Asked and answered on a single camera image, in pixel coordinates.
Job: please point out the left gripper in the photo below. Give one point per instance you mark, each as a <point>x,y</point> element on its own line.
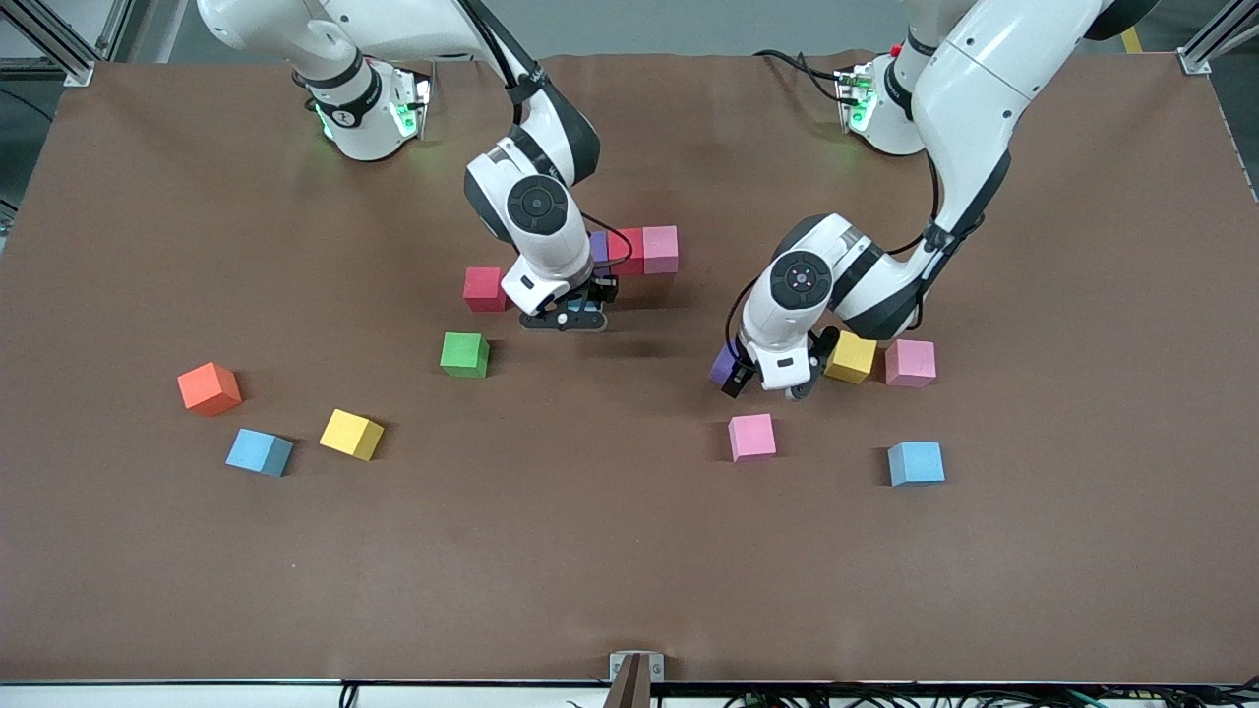
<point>736,382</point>

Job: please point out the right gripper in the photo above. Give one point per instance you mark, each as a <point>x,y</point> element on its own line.
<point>602,288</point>

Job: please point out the purple foam cube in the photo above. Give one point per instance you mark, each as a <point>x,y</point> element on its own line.
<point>600,246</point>
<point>723,362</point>

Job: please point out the blue foam cube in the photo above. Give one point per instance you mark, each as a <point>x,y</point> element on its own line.
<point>916,463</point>
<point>258,451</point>
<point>582,307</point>

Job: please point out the red foam cube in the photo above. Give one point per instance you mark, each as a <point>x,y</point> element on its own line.
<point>483,289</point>
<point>637,241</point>

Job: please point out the pink foam cube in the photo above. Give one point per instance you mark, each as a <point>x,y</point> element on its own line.
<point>661,250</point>
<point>910,363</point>
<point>751,437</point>

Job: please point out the green foam cube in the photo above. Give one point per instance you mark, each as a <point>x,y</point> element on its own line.
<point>464,355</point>

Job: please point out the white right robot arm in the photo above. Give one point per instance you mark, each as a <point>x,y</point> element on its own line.
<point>536,206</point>

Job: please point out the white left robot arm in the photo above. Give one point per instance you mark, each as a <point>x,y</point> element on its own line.
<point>974,88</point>

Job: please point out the yellow foam cube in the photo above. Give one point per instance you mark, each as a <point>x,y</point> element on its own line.
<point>854,359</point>
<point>351,434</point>

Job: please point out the brown table mat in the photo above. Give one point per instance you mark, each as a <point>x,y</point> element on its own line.
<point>629,570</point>

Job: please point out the brown pointed bar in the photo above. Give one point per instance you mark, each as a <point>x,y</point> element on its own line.
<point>629,688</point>

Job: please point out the orange foam cube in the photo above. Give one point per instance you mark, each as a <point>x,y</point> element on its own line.
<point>209,388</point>

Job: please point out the grey metal bracket plate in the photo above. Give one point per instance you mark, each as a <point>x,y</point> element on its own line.
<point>657,669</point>

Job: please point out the silver aluminium frame post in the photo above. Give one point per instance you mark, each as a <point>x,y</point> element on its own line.
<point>1193,61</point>
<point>79,71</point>

